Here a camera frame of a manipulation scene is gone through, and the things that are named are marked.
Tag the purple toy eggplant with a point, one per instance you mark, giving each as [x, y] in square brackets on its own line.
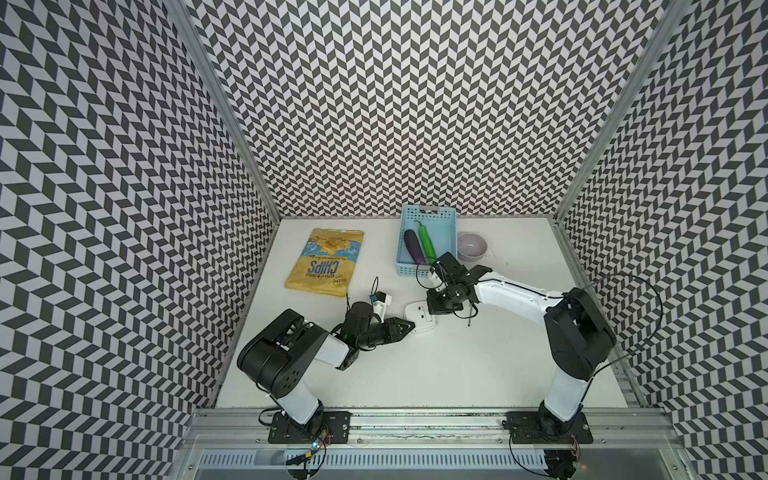
[413, 247]

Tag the light blue plastic basket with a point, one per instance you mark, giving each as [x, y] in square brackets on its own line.
[441, 223]

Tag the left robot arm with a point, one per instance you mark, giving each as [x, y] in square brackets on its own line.
[277, 358]

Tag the lilac ceramic bowl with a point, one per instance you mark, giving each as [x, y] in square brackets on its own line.
[471, 247]

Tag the white alarm clock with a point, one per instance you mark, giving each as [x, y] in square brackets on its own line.
[418, 313]

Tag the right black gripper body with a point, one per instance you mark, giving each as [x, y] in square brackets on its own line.
[447, 287]

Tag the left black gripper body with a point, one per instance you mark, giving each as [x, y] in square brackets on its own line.
[373, 336]

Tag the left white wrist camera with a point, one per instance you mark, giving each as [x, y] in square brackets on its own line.
[380, 301]

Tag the yellow blue chips bag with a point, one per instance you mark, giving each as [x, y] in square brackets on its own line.
[327, 262]

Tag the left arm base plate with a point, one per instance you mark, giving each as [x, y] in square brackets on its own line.
[333, 427]

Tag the green toy cucumber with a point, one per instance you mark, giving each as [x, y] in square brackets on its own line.
[426, 242]

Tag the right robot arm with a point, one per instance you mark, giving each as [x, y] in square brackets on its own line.
[580, 338]

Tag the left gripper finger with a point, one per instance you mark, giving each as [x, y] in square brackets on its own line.
[394, 337]
[398, 327]

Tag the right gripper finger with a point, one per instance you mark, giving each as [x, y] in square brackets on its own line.
[440, 303]
[456, 297]

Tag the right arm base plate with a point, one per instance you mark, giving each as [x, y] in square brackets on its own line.
[529, 427]

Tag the aluminium front rail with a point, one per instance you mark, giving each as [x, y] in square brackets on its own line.
[618, 428]

